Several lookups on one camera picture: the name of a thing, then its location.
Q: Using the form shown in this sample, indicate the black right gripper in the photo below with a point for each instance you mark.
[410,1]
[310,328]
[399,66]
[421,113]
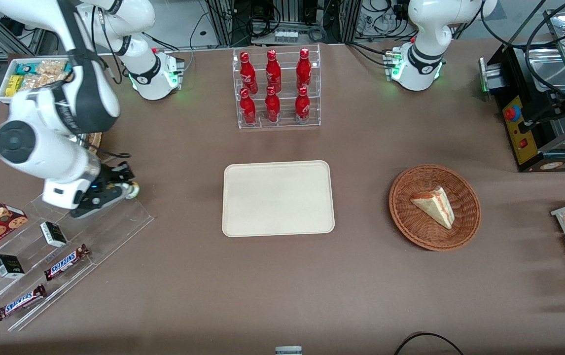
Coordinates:
[110,176]

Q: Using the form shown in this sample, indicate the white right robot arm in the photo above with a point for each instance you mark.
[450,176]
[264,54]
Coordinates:
[55,103]

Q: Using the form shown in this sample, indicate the beige plastic tray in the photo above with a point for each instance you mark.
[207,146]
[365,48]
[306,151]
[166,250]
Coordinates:
[277,198]

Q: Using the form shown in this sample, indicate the clear acrylic stepped display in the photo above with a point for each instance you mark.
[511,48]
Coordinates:
[115,231]

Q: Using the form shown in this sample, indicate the light wicker basket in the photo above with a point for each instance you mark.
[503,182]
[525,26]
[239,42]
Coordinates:
[96,140]

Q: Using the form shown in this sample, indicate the small black box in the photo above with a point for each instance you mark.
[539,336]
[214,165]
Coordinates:
[53,234]
[9,266]

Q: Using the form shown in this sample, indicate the snickers chocolate bar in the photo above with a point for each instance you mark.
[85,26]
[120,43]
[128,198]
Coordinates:
[65,263]
[20,302]

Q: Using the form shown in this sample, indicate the large rice cracker bag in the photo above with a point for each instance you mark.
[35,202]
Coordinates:
[41,81]

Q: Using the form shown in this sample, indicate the small rice cracker bag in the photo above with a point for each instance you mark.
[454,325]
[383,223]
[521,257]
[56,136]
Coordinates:
[51,67]

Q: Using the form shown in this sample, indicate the red cola bottle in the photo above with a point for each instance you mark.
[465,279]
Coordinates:
[247,108]
[302,104]
[247,71]
[303,66]
[272,106]
[273,69]

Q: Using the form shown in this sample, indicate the yellow snack packet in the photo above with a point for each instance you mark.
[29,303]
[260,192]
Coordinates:
[14,85]

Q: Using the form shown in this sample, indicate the white rectangular snack container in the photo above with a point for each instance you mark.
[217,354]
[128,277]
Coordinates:
[4,91]

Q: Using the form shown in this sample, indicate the clear acrylic bottle rack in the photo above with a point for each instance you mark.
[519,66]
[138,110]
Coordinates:
[287,123]

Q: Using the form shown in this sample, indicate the white power strip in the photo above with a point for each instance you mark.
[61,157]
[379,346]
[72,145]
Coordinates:
[286,36]

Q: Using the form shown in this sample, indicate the small grey device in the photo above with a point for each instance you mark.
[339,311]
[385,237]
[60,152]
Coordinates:
[288,350]

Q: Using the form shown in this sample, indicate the brown wicker basket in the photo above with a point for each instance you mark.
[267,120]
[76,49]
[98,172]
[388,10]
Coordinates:
[410,222]

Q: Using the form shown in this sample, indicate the wrapped triangle sandwich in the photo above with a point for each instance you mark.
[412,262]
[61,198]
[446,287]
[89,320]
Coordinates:
[435,206]

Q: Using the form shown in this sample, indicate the black sealing machine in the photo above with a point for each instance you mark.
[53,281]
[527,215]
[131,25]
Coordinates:
[521,133]

